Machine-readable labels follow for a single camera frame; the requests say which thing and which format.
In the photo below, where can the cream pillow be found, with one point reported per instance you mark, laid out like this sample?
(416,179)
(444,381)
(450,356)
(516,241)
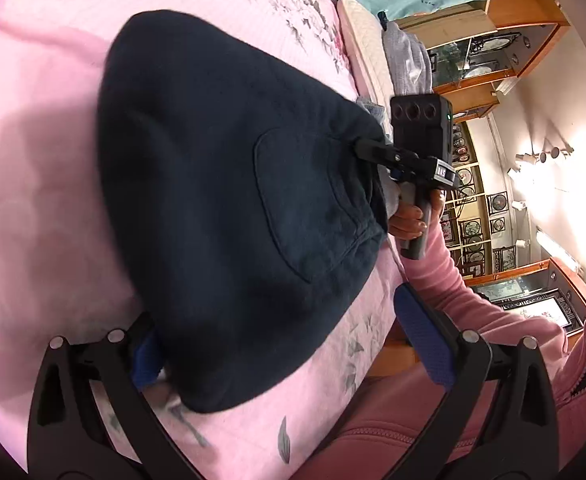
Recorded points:
(362,38)

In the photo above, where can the pink sleeved right forearm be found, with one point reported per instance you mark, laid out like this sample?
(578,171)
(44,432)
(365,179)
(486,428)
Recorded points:
(440,285)

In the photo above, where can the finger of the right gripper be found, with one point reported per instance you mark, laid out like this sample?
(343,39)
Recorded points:
(379,153)

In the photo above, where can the grey crumpled cloth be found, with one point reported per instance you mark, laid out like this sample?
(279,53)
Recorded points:
(410,69)

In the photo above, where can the wooden display cabinet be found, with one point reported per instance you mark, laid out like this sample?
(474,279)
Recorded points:
(480,49)

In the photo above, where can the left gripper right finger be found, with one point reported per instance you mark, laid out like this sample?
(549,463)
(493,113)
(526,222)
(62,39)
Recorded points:
(519,436)

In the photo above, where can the pink floral bed sheet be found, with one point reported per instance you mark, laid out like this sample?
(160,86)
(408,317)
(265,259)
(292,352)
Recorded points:
(58,270)

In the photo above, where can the dark navy pants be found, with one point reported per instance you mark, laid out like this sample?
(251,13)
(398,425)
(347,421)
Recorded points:
(245,220)

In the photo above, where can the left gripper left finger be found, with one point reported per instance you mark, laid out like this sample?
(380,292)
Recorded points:
(89,421)

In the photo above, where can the right hand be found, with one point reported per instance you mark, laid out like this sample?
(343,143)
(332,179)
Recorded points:
(408,222)

